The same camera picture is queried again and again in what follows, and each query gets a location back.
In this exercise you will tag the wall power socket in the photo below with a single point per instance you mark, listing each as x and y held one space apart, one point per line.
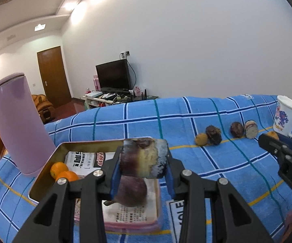
125 54

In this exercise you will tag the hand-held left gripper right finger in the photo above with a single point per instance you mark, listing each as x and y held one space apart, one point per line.
170 184

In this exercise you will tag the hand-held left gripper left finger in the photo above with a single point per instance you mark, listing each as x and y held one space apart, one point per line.
115 182

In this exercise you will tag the purple round radish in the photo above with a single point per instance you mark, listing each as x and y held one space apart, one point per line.
133 191

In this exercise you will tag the pink tall box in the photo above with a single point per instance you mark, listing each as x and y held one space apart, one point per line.
96 83

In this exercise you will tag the black router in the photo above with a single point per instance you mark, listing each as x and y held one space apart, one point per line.
139 95

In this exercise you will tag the brown wooden door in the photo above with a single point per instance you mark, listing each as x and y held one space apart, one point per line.
53 76

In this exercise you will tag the black flat television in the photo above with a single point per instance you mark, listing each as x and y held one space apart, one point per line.
113 74

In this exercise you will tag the knobbly dark taro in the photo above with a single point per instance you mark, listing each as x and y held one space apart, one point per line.
214 135

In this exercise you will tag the white television stand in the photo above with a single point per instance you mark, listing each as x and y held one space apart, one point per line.
92 103

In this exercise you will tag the tall purple tumbler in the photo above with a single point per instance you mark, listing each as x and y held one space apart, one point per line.
19 121

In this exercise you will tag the blue plaid blanket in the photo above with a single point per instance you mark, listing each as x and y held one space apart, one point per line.
212 172

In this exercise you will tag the white printed enamel mug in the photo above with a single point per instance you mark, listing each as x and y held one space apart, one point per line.
285 111

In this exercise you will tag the white flat box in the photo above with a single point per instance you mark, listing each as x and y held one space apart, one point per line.
94 94

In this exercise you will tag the orange leather armchair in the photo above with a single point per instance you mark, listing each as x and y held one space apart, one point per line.
40 101

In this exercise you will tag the pink metal tin box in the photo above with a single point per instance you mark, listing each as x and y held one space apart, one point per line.
85 146

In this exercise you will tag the ceiling vent light panel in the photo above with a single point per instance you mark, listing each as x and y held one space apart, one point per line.
40 27

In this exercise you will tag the orange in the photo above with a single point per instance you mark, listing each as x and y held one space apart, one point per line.
68 176
58 168

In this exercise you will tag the cut taro chunk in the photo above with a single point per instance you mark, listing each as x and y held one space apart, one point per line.
143 158

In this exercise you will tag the small brown round fruit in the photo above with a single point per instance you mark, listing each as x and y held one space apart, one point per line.
201 139
272 134

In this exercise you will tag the ceiling air vent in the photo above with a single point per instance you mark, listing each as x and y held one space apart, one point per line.
11 37

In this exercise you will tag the round dark taro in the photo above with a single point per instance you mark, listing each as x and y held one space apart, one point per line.
237 129

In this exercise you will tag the cut taro half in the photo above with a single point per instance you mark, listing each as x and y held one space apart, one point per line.
251 129

